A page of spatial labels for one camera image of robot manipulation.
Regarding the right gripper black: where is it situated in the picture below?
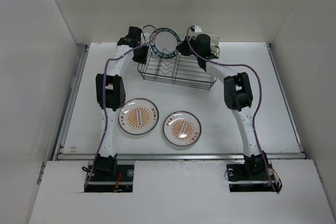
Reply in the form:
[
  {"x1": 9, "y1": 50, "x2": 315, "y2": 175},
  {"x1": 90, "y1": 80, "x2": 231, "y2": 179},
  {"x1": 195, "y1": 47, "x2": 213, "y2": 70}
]
[{"x1": 175, "y1": 35, "x2": 201, "y2": 57}]

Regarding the rearmost teal lettered plate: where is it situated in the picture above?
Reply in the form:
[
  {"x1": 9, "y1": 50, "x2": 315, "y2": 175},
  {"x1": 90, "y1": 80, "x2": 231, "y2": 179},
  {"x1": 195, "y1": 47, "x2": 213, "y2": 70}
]
[{"x1": 150, "y1": 27, "x2": 181, "y2": 59}]

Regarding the red rim plate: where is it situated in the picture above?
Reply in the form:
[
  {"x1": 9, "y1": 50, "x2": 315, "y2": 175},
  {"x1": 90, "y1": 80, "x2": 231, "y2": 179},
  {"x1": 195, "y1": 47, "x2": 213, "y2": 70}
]
[{"x1": 118, "y1": 98, "x2": 159, "y2": 135}]

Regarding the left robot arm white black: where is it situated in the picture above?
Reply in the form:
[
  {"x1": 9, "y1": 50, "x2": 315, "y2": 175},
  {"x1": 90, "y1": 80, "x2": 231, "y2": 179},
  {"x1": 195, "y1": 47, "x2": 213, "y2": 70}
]
[{"x1": 92, "y1": 26, "x2": 148, "y2": 180}]

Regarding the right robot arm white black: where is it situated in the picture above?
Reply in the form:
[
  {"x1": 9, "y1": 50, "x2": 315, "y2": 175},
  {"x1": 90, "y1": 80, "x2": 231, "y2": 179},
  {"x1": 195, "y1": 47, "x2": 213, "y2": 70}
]
[{"x1": 176, "y1": 34, "x2": 269, "y2": 181}]

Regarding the white cutlery holder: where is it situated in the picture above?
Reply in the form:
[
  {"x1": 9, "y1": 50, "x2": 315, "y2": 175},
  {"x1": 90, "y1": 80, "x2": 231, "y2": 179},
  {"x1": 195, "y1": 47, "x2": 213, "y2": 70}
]
[{"x1": 209, "y1": 35, "x2": 220, "y2": 58}]

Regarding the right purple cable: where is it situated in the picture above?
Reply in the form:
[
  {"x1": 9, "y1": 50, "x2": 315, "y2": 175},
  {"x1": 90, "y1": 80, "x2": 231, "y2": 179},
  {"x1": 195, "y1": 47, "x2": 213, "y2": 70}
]
[{"x1": 185, "y1": 26, "x2": 279, "y2": 192}]

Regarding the purple cable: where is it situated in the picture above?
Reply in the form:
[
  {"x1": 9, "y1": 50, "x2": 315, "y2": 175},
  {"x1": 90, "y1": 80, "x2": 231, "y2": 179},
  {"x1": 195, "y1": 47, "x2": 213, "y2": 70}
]
[
  {"x1": 84, "y1": 24, "x2": 158, "y2": 185},
  {"x1": 185, "y1": 26, "x2": 279, "y2": 192}
]

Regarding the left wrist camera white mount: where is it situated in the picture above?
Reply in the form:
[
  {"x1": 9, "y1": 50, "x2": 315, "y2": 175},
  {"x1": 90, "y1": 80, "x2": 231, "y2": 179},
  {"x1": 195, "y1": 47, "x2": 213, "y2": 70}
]
[{"x1": 143, "y1": 31, "x2": 155, "y2": 42}]

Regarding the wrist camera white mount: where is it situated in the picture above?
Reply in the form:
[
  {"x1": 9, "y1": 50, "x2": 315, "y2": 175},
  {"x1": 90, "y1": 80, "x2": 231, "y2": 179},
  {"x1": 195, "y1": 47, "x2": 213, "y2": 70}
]
[
  {"x1": 143, "y1": 31, "x2": 155, "y2": 42},
  {"x1": 191, "y1": 26, "x2": 203, "y2": 37}
]

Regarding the grey wire dish rack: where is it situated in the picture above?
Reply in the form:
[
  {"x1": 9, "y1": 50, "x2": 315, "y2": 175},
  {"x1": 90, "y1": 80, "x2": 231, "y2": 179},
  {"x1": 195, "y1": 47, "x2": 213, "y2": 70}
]
[{"x1": 137, "y1": 50, "x2": 217, "y2": 90}]

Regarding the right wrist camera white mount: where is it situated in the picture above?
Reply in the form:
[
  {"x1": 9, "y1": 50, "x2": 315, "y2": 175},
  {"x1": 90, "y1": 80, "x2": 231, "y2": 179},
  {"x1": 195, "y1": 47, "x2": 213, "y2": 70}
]
[{"x1": 191, "y1": 26, "x2": 203, "y2": 37}]

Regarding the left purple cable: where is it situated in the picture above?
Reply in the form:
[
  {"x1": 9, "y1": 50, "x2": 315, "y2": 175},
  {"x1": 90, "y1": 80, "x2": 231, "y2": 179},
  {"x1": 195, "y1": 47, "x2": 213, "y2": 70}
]
[{"x1": 84, "y1": 24, "x2": 158, "y2": 185}]

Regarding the right side rail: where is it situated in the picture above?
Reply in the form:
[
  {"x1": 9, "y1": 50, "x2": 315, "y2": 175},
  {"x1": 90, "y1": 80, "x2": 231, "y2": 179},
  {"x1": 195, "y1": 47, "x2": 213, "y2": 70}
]
[{"x1": 266, "y1": 43, "x2": 306, "y2": 158}]

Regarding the left side rail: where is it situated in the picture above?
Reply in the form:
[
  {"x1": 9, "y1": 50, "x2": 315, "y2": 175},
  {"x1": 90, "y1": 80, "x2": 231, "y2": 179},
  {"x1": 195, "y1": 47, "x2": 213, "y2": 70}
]
[{"x1": 37, "y1": 43, "x2": 90, "y2": 185}]

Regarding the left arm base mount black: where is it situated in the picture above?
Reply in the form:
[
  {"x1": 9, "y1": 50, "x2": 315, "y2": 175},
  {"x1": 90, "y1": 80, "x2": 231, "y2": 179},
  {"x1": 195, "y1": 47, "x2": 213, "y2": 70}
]
[{"x1": 82, "y1": 164, "x2": 134, "y2": 193}]

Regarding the aluminium front rail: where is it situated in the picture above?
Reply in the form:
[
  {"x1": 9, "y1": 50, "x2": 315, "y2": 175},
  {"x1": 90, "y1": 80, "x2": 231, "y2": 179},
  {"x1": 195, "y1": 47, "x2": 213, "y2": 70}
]
[{"x1": 56, "y1": 152, "x2": 306, "y2": 161}]

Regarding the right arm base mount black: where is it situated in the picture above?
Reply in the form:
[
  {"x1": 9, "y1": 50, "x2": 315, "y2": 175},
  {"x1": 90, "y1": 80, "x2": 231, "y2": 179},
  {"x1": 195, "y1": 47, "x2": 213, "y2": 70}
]
[{"x1": 224, "y1": 163, "x2": 283, "y2": 193}]

